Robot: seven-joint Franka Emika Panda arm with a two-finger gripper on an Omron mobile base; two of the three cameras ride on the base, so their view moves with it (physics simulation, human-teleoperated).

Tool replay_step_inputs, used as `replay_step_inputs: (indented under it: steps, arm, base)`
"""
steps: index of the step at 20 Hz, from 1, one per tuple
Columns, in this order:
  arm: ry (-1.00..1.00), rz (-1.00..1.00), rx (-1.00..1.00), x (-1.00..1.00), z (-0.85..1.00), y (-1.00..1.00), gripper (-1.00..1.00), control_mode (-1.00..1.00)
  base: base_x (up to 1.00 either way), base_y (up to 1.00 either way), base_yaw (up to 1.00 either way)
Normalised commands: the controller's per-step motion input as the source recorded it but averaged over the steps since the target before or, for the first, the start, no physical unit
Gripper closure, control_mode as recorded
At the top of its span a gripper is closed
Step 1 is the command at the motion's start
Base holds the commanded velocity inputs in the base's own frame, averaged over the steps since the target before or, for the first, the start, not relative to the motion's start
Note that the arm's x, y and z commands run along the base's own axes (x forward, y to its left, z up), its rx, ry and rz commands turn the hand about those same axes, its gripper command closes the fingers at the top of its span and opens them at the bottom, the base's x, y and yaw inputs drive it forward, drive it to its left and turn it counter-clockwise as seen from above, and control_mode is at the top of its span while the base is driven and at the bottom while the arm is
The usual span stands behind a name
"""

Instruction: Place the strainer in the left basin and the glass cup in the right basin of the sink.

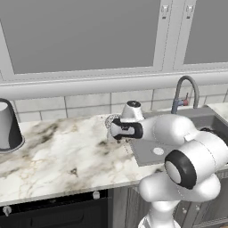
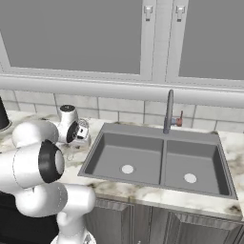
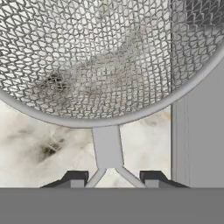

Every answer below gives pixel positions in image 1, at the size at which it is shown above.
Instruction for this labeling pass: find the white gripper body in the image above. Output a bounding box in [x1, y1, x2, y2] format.
[109, 122, 120, 138]

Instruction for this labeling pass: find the grey kitchen sink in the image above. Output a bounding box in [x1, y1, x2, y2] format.
[128, 106, 228, 167]

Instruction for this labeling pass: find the grey curved sink tap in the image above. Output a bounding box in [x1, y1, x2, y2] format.
[170, 75, 200, 116]

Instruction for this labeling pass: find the black appliance front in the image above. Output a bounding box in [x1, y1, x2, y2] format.
[0, 189, 110, 228]

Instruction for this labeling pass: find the white window latch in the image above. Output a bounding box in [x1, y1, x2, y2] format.
[160, 4, 169, 20]
[185, 4, 194, 20]

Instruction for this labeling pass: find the narrow grey window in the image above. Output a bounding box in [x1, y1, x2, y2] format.
[173, 0, 228, 71]

